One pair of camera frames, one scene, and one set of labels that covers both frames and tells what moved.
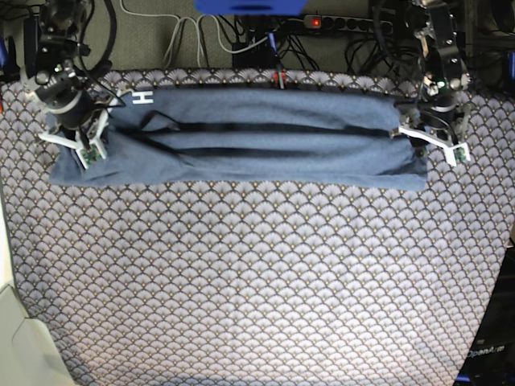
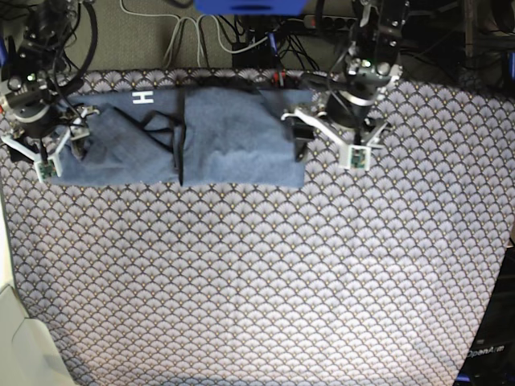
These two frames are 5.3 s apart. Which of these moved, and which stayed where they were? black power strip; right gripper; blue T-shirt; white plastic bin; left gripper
Moved: left gripper; blue T-shirt; right gripper
Stayed: white plastic bin; black power strip
